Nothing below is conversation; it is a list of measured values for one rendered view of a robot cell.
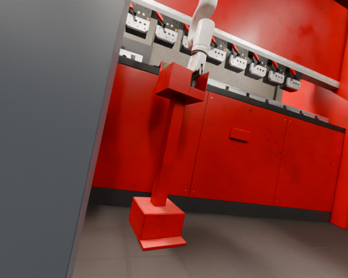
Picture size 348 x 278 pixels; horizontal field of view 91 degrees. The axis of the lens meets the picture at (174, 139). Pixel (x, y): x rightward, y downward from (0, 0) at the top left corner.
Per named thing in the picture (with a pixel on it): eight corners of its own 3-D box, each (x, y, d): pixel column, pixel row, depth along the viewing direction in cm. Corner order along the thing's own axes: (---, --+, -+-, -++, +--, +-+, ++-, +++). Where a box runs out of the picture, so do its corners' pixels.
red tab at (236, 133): (231, 137, 120) (233, 128, 120) (230, 137, 122) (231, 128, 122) (248, 142, 124) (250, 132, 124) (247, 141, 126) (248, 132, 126)
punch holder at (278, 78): (269, 79, 144) (273, 60, 144) (262, 81, 152) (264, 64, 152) (283, 84, 148) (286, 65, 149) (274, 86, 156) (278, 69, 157)
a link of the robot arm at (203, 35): (188, 48, 89) (198, 42, 80) (194, 23, 88) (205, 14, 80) (201, 55, 92) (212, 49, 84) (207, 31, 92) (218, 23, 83)
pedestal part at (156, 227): (142, 251, 65) (149, 219, 66) (128, 219, 87) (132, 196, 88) (186, 245, 74) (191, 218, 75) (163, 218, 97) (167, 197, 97)
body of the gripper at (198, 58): (188, 53, 89) (183, 74, 89) (199, 46, 80) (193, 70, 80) (199, 59, 92) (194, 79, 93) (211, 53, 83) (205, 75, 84)
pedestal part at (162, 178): (154, 206, 80) (176, 95, 82) (149, 201, 85) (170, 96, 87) (165, 206, 83) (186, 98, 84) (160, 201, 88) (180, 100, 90)
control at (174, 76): (168, 87, 74) (175, 48, 75) (154, 94, 88) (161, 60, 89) (204, 101, 83) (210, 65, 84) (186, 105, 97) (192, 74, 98)
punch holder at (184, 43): (182, 46, 121) (186, 23, 121) (178, 51, 129) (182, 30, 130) (200, 53, 125) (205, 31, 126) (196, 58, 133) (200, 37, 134)
